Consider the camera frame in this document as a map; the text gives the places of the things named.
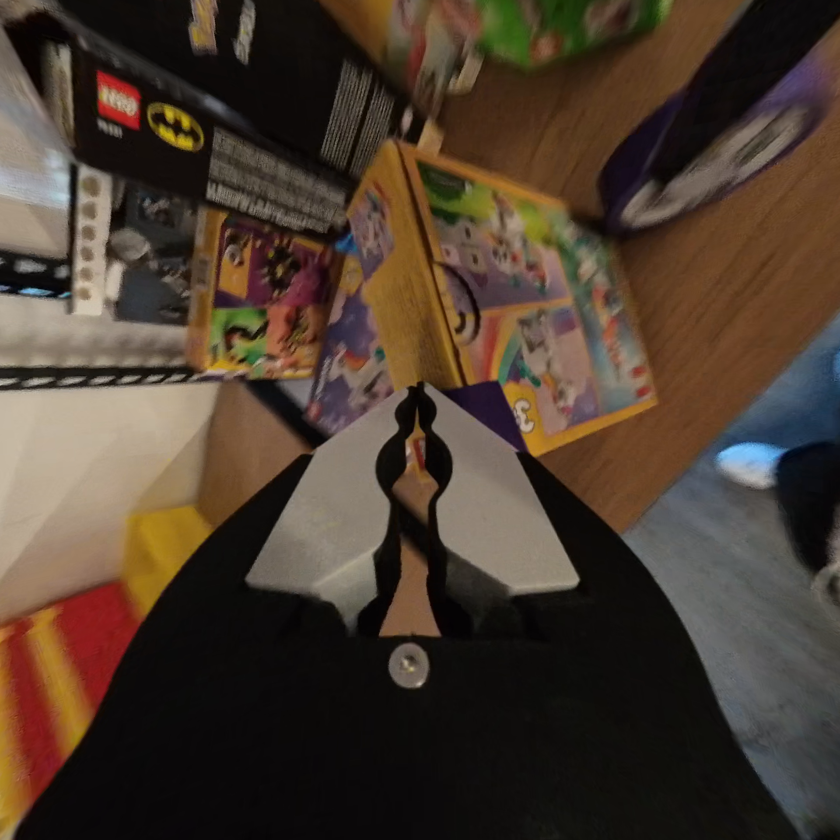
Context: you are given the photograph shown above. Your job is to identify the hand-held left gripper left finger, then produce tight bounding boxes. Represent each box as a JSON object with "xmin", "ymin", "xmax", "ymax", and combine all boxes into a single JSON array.
[{"xmin": 246, "ymin": 386, "xmax": 421, "ymax": 636}]

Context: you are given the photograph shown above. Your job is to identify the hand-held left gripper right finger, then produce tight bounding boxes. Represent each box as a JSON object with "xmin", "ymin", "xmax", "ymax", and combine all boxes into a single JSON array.
[{"xmin": 419, "ymin": 382, "xmax": 581, "ymax": 636}]

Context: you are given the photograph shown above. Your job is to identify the purple tape piece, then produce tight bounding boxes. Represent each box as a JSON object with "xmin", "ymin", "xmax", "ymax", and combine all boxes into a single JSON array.
[{"xmin": 445, "ymin": 381, "xmax": 527, "ymax": 455}]

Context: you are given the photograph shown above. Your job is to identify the yellow unicorn brick set box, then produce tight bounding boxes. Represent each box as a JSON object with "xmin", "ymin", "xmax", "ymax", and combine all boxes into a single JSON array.
[
  {"xmin": 303, "ymin": 262, "xmax": 398, "ymax": 439},
  {"xmin": 346, "ymin": 140, "xmax": 658, "ymax": 458}
]

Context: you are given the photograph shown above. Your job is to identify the purple tape roll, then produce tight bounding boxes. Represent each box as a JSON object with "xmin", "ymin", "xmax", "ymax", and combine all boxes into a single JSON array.
[{"xmin": 598, "ymin": 0, "xmax": 840, "ymax": 236}]

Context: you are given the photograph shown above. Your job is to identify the wooden desk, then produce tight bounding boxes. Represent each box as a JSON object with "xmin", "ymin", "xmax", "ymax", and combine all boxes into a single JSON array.
[{"xmin": 197, "ymin": 0, "xmax": 840, "ymax": 637}]

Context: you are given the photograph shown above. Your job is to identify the plain yellow cardboard box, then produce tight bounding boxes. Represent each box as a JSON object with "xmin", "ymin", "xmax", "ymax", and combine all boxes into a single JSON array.
[{"xmin": 123, "ymin": 504, "xmax": 219, "ymax": 621}]

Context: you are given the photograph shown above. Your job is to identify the yellow monster picture box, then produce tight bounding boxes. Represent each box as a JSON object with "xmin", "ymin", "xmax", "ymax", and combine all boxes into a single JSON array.
[{"xmin": 185, "ymin": 205, "xmax": 347, "ymax": 383}]

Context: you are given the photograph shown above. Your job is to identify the person's white shoe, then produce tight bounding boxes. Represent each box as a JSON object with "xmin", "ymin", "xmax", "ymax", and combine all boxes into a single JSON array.
[{"xmin": 714, "ymin": 441, "xmax": 790, "ymax": 491}]

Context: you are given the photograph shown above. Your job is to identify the person's dark trouser leg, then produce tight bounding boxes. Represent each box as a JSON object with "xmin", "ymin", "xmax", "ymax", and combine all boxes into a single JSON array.
[{"xmin": 776, "ymin": 438, "xmax": 840, "ymax": 575}]

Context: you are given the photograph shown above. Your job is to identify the dark grey figure box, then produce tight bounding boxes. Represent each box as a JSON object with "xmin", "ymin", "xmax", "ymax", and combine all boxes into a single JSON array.
[{"xmin": 108, "ymin": 185, "xmax": 206, "ymax": 327}]

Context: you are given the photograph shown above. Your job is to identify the red yellow striped box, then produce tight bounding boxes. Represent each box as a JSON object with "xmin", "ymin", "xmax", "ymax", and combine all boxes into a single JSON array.
[{"xmin": 0, "ymin": 581, "xmax": 151, "ymax": 837}]

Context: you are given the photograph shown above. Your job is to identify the white perforated strip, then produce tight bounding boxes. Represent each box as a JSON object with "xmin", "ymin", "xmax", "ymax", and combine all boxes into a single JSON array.
[{"xmin": 70, "ymin": 163, "xmax": 115, "ymax": 317}]

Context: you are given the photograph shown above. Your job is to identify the black bat logo box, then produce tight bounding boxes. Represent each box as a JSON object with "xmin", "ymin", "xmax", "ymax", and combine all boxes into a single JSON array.
[{"xmin": 5, "ymin": 13, "xmax": 355, "ymax": 236}]

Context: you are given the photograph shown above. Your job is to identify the green brick set box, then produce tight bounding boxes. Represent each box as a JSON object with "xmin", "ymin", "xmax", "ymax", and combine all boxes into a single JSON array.
[{"xmin": 472, "ymin": 0, "xmax": 676, "ymax": 72}]

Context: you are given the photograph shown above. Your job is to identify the black metal shelf frame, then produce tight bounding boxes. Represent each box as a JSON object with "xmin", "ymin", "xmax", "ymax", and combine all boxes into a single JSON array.
[{"xmin": 0, "ymin": 249, "xmax": 221, "ymax": 395}]

